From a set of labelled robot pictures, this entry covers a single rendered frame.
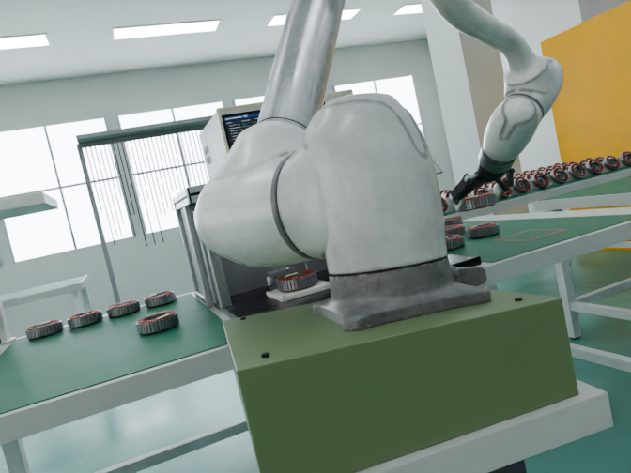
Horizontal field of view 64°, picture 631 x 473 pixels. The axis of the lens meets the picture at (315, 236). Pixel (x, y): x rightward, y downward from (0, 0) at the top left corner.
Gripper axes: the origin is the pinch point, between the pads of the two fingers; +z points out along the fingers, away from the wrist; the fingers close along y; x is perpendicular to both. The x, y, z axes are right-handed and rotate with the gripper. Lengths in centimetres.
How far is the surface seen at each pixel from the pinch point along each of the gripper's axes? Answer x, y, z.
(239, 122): 34, -63, -16
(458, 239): -3.2, -2.6, 19.2
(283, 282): -14, -61, -6
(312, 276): -14, -53, -6
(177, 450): -38, -116, 74
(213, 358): -35, -78, -28
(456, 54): 276, 149, 241
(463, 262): -21.0, -14.2, -9.1
